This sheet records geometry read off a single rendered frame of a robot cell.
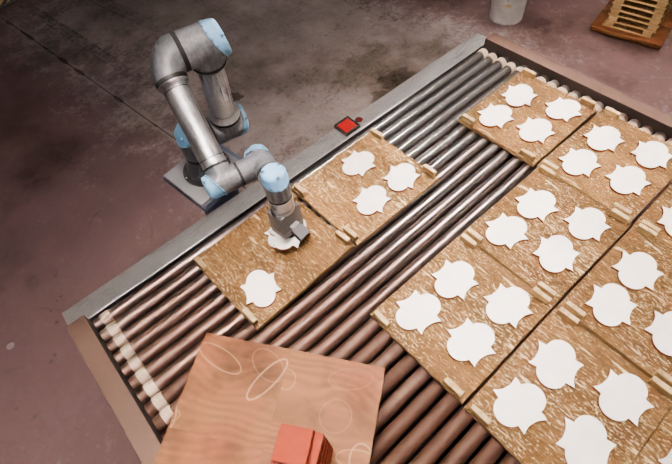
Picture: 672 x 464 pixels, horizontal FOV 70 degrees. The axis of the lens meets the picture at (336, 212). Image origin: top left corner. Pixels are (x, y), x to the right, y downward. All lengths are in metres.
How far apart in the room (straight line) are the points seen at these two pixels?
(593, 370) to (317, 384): 0.74
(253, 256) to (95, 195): 1.97
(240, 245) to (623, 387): 1.18
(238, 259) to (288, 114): 2.00
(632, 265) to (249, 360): 1.16
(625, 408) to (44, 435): 2.36
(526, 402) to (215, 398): 0.80
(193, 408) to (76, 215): 2.23
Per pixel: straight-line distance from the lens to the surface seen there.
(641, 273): 1.70
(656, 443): 1.51
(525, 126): 1.99
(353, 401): 1.27
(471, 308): 1.50
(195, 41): 1.49
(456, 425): 1.40
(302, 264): 1.57
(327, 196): 1.72
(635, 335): 1.61
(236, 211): 1.77
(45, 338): 3.00
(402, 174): 1.76
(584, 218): 1.76
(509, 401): 1.41
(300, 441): 1.03
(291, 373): 1.31
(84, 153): 3.77
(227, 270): 1.61
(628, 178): 1.93
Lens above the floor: 2.27
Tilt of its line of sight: 53 degrees down
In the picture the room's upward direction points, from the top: 8 degrees counter-clockwise
